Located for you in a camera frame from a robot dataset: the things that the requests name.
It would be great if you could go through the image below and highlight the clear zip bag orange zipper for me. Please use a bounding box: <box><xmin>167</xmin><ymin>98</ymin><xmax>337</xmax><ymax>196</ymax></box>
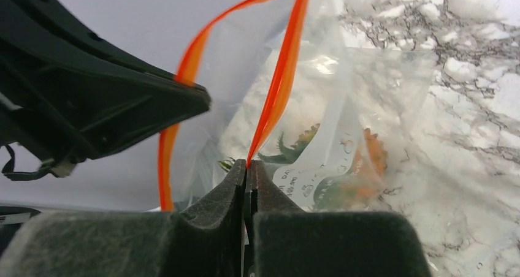
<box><xmin>158</xmin><ymin>0</ymin><xmax>436</xmax><ymax>211</ymax></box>

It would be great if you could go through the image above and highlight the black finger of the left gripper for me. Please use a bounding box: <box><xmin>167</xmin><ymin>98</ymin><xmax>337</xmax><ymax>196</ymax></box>
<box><xmin>1</xmin><ymin>0</ymin><xmax>211</xmax><ymax>181</ymax></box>

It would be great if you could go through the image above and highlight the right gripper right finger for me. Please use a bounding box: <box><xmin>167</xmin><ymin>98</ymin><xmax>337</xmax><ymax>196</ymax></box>
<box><xmin>246</xmin><ymin>161</ymin><xmax>430</xmax><ymax>276</ymax></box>

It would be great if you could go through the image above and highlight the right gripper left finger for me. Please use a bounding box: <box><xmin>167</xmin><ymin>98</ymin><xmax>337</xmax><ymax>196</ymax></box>
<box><xmin>1</xmin><ymin>160</ymin><xmax>247</xmax><ymax>276</ymax></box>

